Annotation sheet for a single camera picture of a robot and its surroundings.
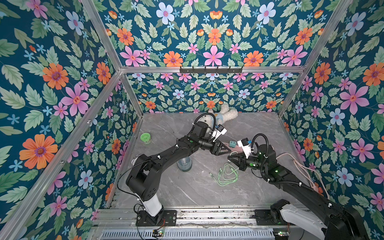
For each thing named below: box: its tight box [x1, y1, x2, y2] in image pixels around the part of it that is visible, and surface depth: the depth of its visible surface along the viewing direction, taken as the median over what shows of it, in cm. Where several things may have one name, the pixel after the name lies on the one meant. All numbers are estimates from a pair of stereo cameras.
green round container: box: [140, 132, 152, 145], surface depth 103 cm
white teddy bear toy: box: [208, 104, 239, 126], surface depth 110 cm
